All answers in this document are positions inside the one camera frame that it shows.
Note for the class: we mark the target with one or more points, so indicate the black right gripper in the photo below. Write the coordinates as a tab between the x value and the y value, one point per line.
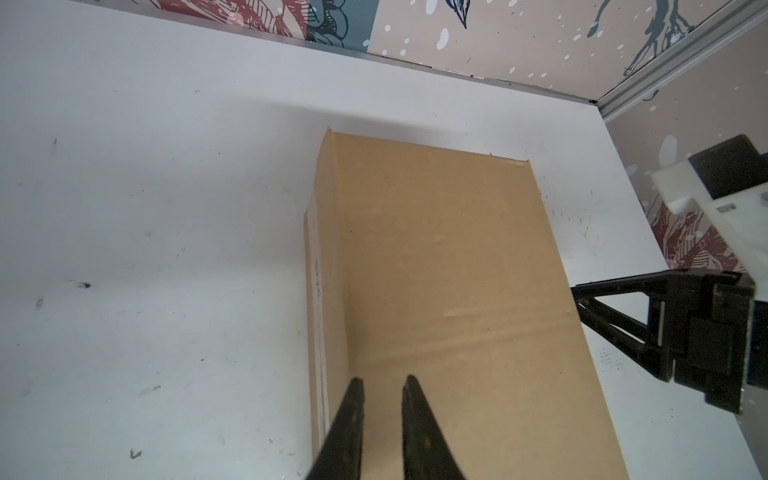
698	332

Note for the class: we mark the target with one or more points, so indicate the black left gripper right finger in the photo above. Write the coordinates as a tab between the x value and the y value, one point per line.
425	452

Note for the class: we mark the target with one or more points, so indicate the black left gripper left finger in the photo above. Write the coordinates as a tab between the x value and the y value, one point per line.
340	456

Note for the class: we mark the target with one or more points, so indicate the brown cardboard express box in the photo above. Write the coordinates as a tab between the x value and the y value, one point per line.
442	265

